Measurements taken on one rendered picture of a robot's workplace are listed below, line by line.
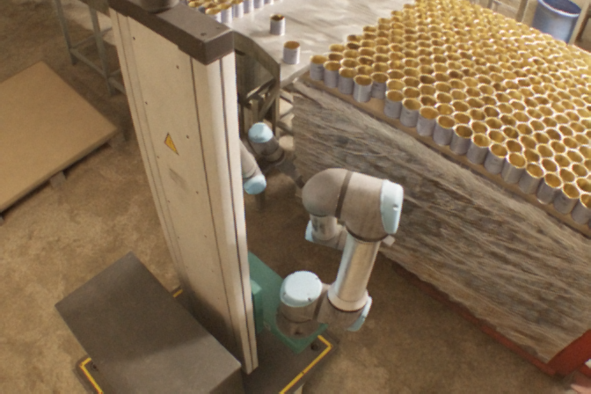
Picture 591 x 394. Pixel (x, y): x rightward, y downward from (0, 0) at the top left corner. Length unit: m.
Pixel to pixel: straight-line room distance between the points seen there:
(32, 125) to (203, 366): 2.55
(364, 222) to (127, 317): 0.80
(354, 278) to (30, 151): 2.56
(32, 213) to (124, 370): 1.85
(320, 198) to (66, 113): 2.68
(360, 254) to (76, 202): 2.18
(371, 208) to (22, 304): 2.12
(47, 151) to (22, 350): 1.36
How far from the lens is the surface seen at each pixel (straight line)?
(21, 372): 2.57
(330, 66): 1.81
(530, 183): 1.54
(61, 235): 2.91
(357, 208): 1.06
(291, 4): 2.41
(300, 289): 1.37
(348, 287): 1.27
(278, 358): 1.95
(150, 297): 1.52
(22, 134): 3.53
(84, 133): 3.29
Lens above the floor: 2.14
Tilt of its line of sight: 45 degrees down
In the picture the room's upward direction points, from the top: 2 degrees clockwise
